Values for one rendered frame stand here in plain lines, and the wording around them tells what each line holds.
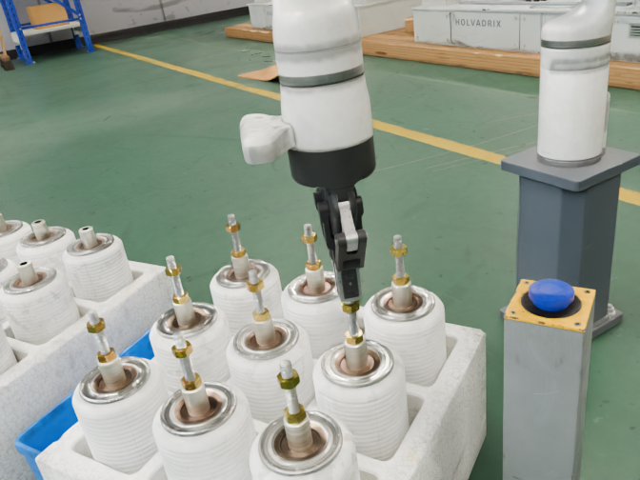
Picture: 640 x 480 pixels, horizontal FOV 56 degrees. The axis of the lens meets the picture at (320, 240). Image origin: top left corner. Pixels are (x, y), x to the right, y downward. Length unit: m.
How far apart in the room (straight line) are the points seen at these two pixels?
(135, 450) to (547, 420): 0.42
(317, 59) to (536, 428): 0.41
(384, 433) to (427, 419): 0.06
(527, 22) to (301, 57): 2.53
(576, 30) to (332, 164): 0.51
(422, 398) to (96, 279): 0.56
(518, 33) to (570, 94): 2.08
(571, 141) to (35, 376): 0.83
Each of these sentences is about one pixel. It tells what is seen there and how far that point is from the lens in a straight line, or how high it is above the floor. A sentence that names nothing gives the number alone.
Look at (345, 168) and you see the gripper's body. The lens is 0.49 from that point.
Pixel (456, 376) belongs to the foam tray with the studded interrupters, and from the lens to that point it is 0.72.
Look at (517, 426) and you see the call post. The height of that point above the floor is 0.18.
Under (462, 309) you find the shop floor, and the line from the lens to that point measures 1.16.
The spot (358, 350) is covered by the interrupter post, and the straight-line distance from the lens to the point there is 0.61.
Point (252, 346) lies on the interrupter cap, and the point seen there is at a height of 0.25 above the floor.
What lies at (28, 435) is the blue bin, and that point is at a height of 0.11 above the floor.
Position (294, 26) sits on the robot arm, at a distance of 0.47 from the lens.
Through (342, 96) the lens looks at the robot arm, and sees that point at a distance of 0.48.
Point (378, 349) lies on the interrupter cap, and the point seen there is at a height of 0.25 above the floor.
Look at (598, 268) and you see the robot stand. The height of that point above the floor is 0.13.
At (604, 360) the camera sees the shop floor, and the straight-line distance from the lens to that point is 1.06.
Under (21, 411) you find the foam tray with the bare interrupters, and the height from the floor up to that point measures 0.13.
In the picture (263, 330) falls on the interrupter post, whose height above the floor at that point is 0.27.
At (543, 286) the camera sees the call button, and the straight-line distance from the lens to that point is 0.60.
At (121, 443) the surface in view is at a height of 0.20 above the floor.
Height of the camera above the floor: 0.64
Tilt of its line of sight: 26 degrees down
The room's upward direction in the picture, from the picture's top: 8 degrees counter-clockwise
